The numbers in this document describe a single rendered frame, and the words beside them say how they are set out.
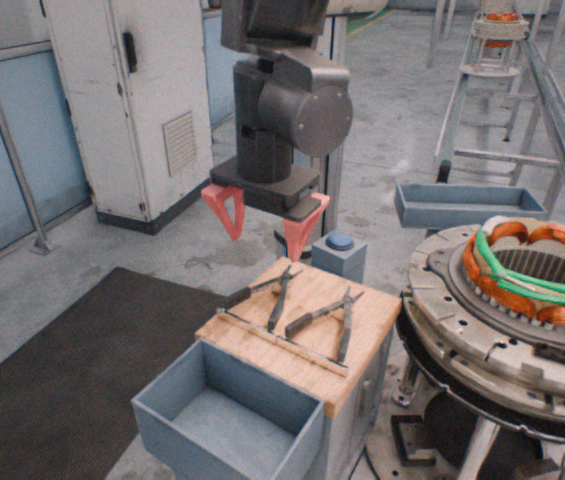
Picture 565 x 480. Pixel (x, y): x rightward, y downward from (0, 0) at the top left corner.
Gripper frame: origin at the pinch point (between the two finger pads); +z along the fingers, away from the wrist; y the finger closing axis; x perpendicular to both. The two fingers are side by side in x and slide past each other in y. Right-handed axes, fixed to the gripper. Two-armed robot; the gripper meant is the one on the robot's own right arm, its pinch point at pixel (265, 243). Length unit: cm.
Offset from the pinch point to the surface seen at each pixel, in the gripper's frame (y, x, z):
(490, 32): -25, 300, 19
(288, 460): 13.0, -16.1, 10.0
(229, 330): -1.5, -5.8, 10.1
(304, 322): 6.9, -2.2, 7.4
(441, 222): 12.7, 40.0, 13.5
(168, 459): 0.3, -19.5, 16.6
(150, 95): -166, 139, 42
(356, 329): 11.6, 2.5, 9.9
